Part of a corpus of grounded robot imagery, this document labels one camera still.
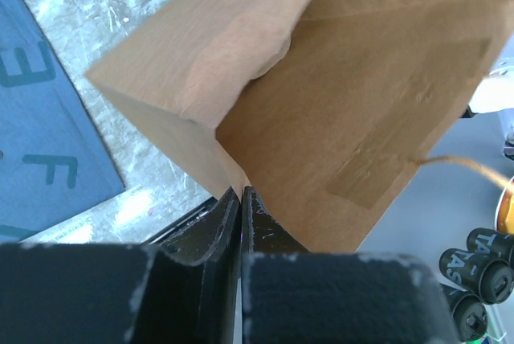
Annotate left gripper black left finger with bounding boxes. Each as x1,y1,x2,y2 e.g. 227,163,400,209
1,190,241,343

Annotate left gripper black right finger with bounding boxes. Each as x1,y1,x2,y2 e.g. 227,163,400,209
242,186,458,343

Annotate brown paper bag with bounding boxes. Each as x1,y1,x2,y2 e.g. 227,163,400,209
86,0,513,252

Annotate lidded spare cup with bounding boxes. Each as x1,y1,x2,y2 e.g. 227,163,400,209
439,248,513,305
441,285,488,342
466,227,513,268

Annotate blue letter placemat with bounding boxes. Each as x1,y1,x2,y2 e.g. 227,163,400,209
1,0,124,242

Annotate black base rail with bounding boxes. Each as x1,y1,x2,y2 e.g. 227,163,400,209
143,197,217,244

